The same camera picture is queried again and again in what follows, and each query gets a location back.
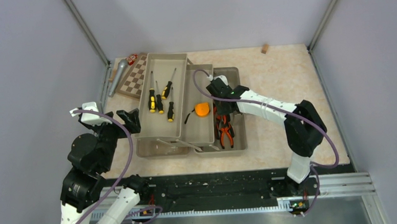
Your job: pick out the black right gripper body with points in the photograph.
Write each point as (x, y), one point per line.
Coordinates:
(220, 109)

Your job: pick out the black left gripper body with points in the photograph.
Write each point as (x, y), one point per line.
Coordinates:
(110, 133)

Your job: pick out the orange tape measure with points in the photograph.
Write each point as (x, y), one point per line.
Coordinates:
(201, 110)

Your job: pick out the black yellow large screwdriver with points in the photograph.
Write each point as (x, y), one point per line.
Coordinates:
(152, 99)

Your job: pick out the orange diagonal cutting pliers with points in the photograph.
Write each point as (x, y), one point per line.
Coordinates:
(220, 119)

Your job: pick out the small orange needle-nose pliers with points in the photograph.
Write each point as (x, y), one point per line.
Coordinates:
(226, 131)

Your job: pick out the black yellow small screwdriver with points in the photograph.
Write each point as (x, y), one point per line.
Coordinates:
(167, 89)

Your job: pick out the translucent beige tool box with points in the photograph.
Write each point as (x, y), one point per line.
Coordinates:
(160, 138)

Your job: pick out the orange black end pliers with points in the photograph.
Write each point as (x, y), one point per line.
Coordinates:
(216, 128)

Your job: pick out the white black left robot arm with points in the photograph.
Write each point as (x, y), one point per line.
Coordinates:
(90, 156)

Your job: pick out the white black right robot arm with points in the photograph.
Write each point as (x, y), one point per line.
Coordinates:
(303, 126)

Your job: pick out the black yellow medium screwdriver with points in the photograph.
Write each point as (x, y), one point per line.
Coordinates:
(159, 103)

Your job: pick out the wooden chessboard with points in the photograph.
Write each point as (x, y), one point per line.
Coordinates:
(131, 83)

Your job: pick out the black yellow long screwdriver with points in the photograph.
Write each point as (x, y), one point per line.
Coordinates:
(170, 115)

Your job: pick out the red small snack packet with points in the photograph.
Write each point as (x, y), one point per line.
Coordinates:
(131, 59)

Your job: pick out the small wooden block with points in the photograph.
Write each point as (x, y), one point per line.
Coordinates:
(264, 48)

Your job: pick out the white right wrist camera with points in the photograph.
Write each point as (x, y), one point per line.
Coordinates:
(223, 78)

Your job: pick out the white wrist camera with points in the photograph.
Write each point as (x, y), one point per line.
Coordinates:
(223, 78)
(90, 119)

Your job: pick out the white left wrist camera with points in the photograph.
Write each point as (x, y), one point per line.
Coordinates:
(90, 119)

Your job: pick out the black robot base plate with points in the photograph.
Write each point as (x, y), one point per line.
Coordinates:
(222, 191)

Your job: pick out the aluminium frame rail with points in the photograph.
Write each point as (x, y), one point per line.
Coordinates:
(328, 186)

